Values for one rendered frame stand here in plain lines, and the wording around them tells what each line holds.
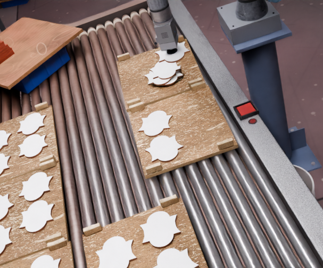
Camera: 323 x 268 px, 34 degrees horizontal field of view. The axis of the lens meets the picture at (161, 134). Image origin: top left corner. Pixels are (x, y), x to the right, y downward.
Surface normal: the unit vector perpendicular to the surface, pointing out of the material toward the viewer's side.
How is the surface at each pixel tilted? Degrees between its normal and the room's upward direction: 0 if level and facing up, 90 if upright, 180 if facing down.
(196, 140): 0
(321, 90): 0
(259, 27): 90
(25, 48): 0
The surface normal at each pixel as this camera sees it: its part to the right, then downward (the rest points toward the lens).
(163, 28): -0.11, 0.66
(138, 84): -0.26, -0.74
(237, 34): 0.18, 0.59
